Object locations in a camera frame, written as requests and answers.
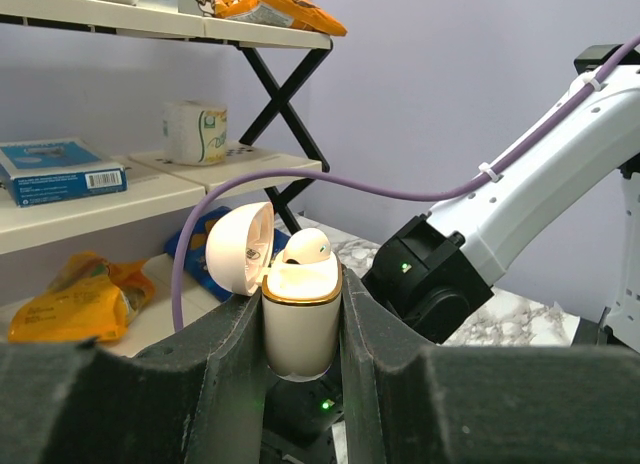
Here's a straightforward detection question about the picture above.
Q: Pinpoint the orange chips bag top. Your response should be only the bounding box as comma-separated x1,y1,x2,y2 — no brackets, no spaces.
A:
215,0,348,37

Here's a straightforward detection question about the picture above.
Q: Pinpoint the orange snack bag bottom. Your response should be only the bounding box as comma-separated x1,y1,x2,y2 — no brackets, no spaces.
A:
8,252,156,343

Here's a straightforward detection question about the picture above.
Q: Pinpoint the beige earbud charging case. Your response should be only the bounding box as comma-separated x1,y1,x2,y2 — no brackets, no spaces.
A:
205,202,343,382

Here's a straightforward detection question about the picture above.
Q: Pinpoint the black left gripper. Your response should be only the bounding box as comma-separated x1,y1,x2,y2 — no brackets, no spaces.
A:
262,370,343,463

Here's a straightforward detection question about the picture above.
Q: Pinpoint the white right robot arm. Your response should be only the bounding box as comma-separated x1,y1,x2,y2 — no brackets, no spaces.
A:
362,44,639,349

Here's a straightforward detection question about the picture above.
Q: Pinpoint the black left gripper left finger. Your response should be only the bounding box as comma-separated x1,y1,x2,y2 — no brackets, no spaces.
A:
1,296,265,463

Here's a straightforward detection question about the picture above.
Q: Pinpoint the three-tier beige shelf rack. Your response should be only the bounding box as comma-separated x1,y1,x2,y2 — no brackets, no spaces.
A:
0,0,334,358

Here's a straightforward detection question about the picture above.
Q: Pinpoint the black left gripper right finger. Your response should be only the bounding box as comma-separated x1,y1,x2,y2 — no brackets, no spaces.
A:
340,270,639,463

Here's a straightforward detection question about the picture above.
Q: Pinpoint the blue box middle shelf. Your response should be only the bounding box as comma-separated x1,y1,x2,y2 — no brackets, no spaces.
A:
1,138,128,207

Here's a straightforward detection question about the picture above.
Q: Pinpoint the blue Doritos bag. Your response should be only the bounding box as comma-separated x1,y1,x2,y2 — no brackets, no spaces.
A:
164,205,291,303

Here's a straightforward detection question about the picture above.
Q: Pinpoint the beige wireless earbud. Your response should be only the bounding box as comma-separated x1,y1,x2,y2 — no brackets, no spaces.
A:
282,228,331,265

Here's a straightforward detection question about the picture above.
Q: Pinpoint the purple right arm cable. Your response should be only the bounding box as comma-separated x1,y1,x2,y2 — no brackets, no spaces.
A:
171,33,640,331

